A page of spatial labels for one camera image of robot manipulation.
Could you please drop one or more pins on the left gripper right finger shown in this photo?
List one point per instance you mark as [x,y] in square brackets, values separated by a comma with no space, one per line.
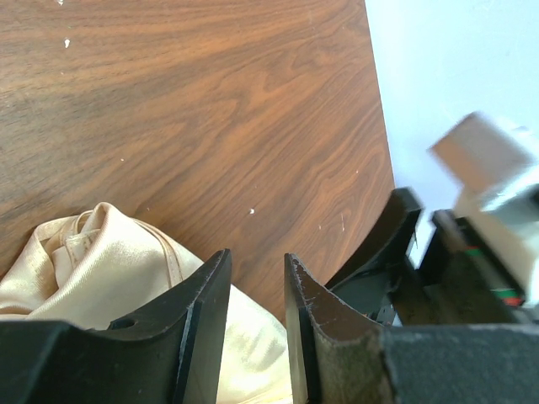
[337,355]

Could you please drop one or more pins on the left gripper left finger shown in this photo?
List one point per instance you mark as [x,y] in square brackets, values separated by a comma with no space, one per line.
[167,351]

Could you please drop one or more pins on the peach cloth napkin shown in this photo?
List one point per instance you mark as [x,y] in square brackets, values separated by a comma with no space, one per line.
[92,268]

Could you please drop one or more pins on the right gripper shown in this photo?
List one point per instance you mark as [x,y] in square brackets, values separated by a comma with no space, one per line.
[459,281]

